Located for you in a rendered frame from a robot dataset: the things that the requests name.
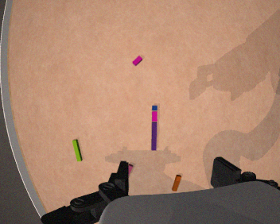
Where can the purple rod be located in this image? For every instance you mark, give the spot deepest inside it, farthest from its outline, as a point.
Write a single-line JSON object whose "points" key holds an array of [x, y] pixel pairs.
{"points": [[154, 137]]}

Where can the orange-brown rectangular bar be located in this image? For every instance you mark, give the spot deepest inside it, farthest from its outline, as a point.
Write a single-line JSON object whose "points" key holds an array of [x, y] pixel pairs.
{"points": [[176, 182]]}

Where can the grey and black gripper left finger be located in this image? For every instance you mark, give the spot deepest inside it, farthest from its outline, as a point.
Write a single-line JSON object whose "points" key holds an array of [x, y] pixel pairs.
{"points": [[87, 209]]}

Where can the magenta rectangular block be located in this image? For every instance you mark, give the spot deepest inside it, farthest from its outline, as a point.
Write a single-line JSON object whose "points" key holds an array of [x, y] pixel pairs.
{"points": [[154, 116], [137, 60]]}

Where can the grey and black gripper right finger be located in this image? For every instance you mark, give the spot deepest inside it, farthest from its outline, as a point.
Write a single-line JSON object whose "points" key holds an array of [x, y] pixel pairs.
{"points": [[225, 173]]}

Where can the lime green rod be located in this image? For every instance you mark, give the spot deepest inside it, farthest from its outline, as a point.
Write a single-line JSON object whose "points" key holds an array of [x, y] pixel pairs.
{"points": [[77, 150]]}

